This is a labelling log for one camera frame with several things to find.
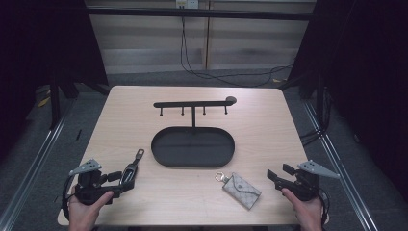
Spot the white wall socket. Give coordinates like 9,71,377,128
175,0,200,10

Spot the black floor cable bundle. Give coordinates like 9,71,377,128
298,86,333,147

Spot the long black wall cable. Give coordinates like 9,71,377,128
179,15,293,89

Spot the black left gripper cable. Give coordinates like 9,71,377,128
61,174,78,223

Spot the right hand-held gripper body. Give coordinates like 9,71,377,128
276,159,342,203

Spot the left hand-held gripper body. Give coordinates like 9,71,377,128
68,158,122,207

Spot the black car key with strap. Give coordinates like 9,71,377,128
118,147,145,191

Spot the black stand leg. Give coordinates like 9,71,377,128
48,75,63,130

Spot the metal floor rail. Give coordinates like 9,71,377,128
0,95,78,231
302,99,381,231

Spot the black horizontal frame bar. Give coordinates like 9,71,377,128
86,7,318,22

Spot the black key rack with tray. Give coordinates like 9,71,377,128
150,95,239,168

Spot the person's right hand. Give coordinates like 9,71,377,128
281,187,325,231

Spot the grey key pouch with ring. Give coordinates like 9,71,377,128
214,171,263,212

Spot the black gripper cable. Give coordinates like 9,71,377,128
317,187,331,226
61,174,78,223

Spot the person's left hand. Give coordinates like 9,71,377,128
67,190,115,231

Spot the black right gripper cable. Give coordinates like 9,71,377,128
317,187,331,226

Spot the black curtain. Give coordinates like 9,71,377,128
0,0,110,162
287,0,408,193

